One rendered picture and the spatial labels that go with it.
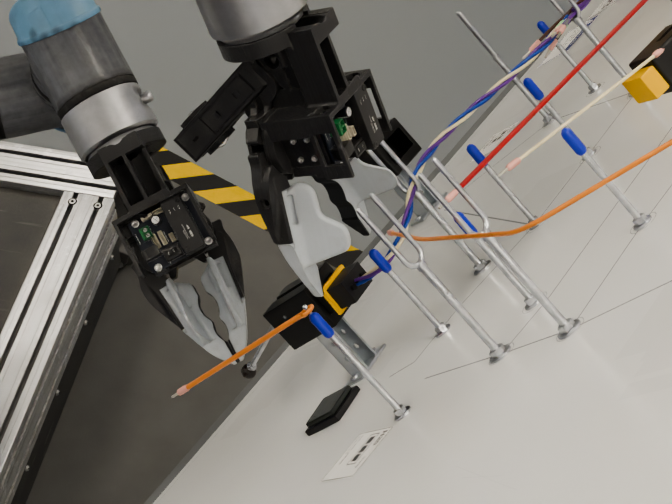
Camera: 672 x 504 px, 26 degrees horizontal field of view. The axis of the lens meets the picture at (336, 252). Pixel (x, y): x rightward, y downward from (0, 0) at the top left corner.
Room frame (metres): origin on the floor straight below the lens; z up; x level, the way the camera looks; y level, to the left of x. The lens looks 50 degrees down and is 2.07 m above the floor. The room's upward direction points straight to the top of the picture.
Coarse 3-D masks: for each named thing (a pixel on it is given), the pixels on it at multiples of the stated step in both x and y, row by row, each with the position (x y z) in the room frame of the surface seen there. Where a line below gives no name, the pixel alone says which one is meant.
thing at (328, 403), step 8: (336, 392) 0.66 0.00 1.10; (344, 392) 0.65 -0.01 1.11; (352, 392) 0.65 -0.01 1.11; (328, 400) 0.65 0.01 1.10; (336, 400) 0.64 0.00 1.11; (344, 400) 0.64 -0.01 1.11; (352, 400) 0.64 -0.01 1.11; (320, 408) 0.65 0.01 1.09; (328, 408) 0.64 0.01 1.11; (336, 408) 0.63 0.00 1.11; (344, 408) 0.63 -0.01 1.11; (312, 416) 0.64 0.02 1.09; (320, 416) 0.63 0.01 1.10; (328, 416) 0.63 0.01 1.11; (336, 416) 0.63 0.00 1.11; (312, 424) 0.63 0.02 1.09; (320, 424) 0.63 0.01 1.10; (328, 424) 0.62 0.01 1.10; (312, 432) 0.63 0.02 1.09
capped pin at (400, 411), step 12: (312, 312) 0.62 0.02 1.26; (324, 324) 0.61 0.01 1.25; (324, 336) 0.61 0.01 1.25; (336, 336) 0.61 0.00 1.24; (360, 372) 0.59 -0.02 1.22; (372, 384) 0.58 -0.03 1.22; (384, 396) 0.58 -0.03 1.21; (396, 408) 0.57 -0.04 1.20; (408, 408) 0.57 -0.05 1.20; (396, 420) 0.57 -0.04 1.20
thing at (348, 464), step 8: (368, 432) 0.57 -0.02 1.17; (376, 432) 0.57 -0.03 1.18; (384, 432) 0.56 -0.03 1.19; (360, 440) 0.57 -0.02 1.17; (368, 440) 0.56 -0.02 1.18; (376, 440) 0.55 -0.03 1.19; (352, 448) 0.56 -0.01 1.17; (360, 448) 0.56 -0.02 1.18; (368, 448) 0.55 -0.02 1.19; (344, 456) 0.56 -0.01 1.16; (352, 456) 0.55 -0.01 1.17; (360, 456) 0.54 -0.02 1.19; (368, 456) 0.54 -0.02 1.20; (336, 464) 0.55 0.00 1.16; (344, 464) 0.55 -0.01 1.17; (352, 464) 0.54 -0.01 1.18; (360, 464) 0.53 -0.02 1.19; (328, 472) 0.55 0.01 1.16; (336, 472) 0.54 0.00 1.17; (344, 472) 0.53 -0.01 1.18; (352, 472) 0.53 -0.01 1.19; (328, 480) 0.54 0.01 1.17
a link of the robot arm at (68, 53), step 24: (24, 0) 0.96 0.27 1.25; (48, 0) 0.96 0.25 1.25; (72, 0) 0.96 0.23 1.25; (24, 24) 0.95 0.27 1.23; (48, 24) 0.94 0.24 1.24; (72, 24) 0.94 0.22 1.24; (96, 24) 0.95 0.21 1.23; (24, 48) 0.94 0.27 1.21; (48, 48) 0.93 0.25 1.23; (72, 48) 0.92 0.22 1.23; (96, 48) 0.93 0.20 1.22; (48, 72) 0.91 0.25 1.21; (72, 72) 0.91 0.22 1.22; (96, 72) 0.91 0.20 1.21; (120, 72) 0.92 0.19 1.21; (48, 96) 0.91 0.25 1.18; (72, 96) 0.89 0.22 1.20
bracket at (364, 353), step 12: (348, 324) 0.72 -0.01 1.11; (348, 336) 0.71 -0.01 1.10; (360, 336) 0.71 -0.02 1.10; (336, 348) 0.70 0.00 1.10; (348, 348) 0.70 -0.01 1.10; (360, 348) 0.71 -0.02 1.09; (372, 348) 0.71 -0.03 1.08; (348, 360) 0.70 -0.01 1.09; (360, 360) 0.69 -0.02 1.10; (372, 360) 0.70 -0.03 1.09; (348, 372) 0.69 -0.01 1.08; (348, 384) 0.68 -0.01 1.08
